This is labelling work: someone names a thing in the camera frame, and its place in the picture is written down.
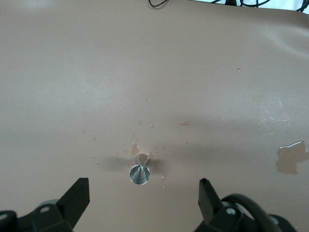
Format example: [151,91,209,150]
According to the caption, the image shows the looped black cable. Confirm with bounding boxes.
[148,0,170,8]

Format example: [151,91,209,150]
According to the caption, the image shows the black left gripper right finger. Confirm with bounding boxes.
[193,178,260,232]

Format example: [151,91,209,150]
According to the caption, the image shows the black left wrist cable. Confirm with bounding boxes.
[221,193,276,232]

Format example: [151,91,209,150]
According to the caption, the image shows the clear glass cup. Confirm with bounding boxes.
[129,153,151,186]

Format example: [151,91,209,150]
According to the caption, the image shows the black cable bundle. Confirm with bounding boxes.
[211,0,309,12]

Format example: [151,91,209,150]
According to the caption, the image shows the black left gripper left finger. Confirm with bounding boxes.
[16,177,91,232]

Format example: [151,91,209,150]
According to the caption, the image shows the large brown liquid puddle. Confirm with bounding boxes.
[276,140,309,175]

